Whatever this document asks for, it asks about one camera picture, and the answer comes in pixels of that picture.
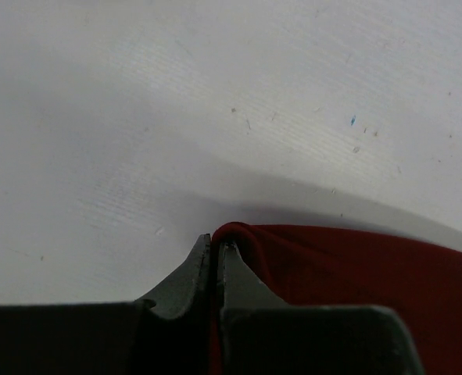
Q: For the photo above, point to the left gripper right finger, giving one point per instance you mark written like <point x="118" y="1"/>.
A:
<point x="238" y="287"/>

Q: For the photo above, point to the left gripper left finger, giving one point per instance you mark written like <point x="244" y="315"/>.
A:
<point x="185" y="290"/>

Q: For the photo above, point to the dark maroon t shirt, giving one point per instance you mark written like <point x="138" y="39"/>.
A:
<point x="308" y="265"/>

